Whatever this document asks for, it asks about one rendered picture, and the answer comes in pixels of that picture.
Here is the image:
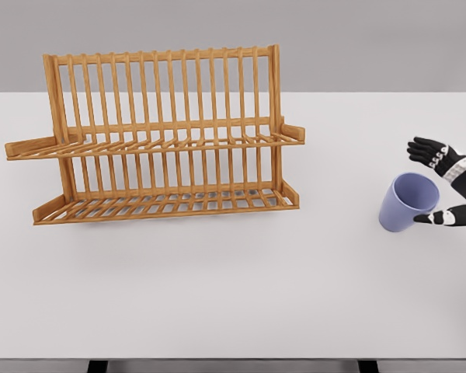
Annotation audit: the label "wooden two-tier dish rack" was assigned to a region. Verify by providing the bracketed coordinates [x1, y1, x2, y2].
[4, 44, 306, 227]

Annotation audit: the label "lavender plastic cup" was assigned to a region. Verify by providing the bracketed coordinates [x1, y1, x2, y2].
[378, 172, 440, 234]

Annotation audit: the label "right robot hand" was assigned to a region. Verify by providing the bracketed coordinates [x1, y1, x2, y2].
[406, 136, 466, 226]

